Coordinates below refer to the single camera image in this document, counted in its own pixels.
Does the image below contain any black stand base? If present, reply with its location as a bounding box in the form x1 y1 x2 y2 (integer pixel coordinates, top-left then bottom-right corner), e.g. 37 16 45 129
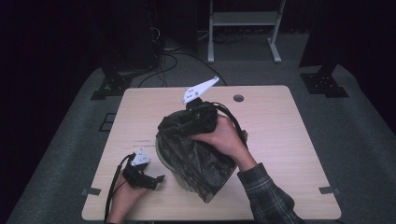
90 62 134 101
299 63 349 99

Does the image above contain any white metal stand frame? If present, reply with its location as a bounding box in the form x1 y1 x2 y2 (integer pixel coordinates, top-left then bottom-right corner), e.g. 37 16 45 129
207 0 287 64

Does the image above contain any person's left hand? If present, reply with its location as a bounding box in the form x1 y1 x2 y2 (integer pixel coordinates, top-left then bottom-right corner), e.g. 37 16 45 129
106 174 149 224

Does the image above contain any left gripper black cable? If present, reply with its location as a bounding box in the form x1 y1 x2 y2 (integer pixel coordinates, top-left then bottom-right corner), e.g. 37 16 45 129
104 153 136 224

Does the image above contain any black floor cable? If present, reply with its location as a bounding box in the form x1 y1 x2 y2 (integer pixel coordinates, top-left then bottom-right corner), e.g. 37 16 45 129
136 50 229 89

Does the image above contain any grey tape piece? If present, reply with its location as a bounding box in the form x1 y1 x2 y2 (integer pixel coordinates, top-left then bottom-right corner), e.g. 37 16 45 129
318 186 341 196
80 187 103 197

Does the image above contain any black trash bag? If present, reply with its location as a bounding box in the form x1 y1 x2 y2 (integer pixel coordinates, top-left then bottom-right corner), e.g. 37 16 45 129
155 106 241 203

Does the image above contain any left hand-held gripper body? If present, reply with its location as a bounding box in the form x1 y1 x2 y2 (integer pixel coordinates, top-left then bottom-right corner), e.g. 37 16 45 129
121 148 158 190

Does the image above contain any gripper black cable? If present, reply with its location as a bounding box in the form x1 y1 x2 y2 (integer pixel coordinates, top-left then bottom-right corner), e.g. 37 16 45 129
213 102 248 149
104 153 136 224

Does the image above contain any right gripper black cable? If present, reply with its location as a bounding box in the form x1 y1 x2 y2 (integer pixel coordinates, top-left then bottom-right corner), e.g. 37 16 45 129
213 102 248 149

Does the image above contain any dark equipment rack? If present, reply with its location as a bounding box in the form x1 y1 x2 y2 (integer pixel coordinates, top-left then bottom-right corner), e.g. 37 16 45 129
101 0 164 71

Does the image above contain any pale green trash bin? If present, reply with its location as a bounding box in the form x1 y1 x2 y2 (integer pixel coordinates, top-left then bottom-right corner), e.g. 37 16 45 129
154 136 204 194

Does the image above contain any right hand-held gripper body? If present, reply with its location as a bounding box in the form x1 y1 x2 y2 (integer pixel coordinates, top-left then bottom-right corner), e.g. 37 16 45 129
158 76 220 135

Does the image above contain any person's right hand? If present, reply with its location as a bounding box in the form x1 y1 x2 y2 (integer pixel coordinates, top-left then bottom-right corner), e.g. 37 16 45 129
189 114 259 173

